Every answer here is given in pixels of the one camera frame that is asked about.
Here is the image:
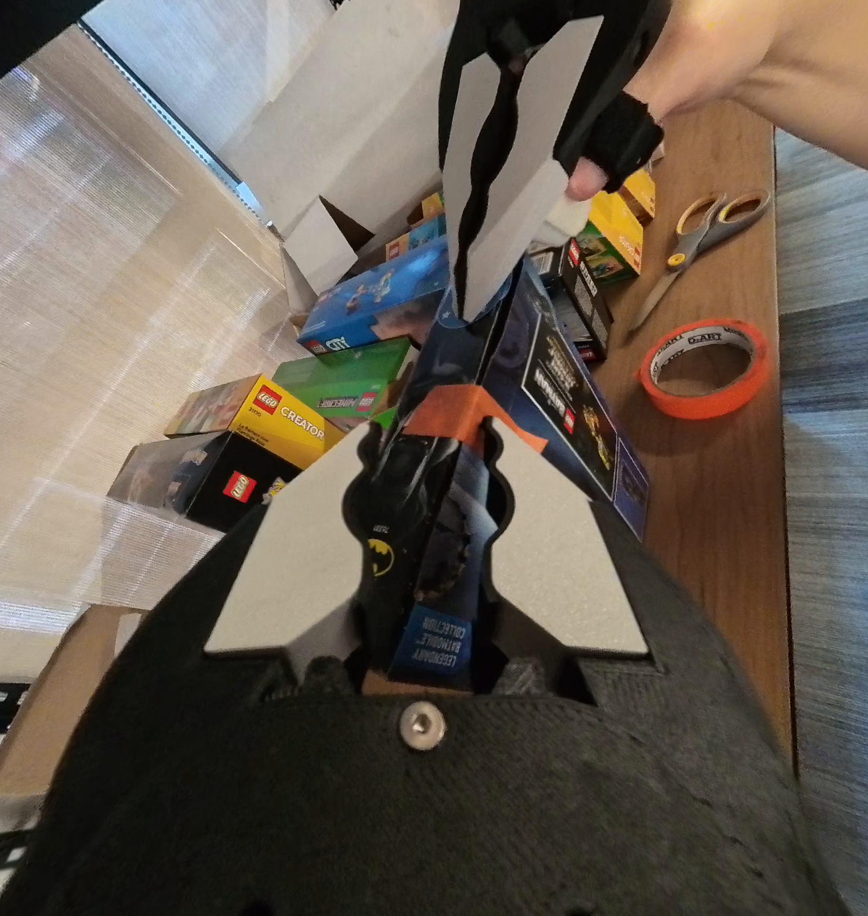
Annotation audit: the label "dark toy box bat logo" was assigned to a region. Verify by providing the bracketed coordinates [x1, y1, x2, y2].
[359, 254, 653, 691]

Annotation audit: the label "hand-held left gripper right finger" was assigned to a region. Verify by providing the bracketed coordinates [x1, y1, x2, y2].
[481, 415, 652, 664]

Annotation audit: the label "wooden desk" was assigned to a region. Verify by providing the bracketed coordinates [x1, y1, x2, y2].
[0, 100, 798, 799]

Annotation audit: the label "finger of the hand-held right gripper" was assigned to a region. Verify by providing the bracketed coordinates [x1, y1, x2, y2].
[461, 14, 605, 321]
[440, 53, 514, 312]

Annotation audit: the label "small black toy box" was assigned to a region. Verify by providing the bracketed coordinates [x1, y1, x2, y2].
[557, 236, 615, 362]

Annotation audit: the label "person's right hand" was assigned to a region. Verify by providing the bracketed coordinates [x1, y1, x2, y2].
[564, 0, 785, 205]

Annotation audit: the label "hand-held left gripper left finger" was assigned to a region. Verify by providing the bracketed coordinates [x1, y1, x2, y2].
[204, 421, 381, 671]

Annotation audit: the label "yellow green toy box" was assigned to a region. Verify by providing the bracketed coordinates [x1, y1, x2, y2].
[576, 189, 647, 286]

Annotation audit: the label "orange tape roll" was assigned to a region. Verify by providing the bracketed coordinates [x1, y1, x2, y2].
[639, 319, 771, 421]

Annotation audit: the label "grey yellow scissors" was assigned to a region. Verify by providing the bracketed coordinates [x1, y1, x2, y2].
[626, 188, 773, 332]

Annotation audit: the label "blue toy box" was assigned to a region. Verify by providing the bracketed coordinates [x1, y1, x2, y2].
[296, 235, 455, 356]

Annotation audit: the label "small yellow toy box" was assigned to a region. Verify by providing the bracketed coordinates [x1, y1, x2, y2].
[616, 168, 658, 224]

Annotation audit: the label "black toy box fox picture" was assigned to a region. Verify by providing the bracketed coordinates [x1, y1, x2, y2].
[107, 428, 308, 534]

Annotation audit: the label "person's right forearm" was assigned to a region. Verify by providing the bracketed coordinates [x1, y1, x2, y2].
[763, 0, 868, 183]

